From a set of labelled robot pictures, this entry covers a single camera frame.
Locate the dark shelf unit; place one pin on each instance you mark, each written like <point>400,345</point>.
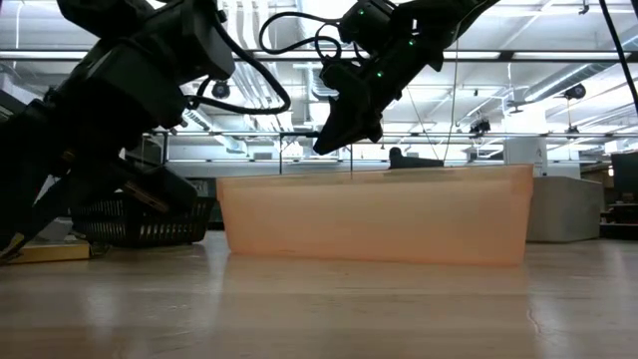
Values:
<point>620,219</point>

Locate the yellow crayon box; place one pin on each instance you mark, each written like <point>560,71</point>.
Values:
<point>169,189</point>
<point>55,251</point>

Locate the orange translucent plastic bin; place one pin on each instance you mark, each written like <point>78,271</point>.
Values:
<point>374,219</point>

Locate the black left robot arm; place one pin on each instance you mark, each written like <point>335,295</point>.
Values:
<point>114,15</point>

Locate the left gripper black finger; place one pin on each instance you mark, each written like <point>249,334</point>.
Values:
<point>25,159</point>
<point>90,167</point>

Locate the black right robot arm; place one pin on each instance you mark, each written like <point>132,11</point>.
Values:
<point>448,20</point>

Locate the black monitor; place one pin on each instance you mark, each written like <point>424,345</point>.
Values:
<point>625,174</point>

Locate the black hanging dome fixture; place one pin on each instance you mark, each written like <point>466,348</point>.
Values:
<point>576,92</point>
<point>221,90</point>

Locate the white pillar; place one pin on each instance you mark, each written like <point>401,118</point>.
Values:
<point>523,154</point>

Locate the grey plastic bin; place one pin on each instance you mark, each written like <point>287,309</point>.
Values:
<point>565,209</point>

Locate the black slotted plastic basket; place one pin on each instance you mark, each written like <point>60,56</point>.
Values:
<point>149,229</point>

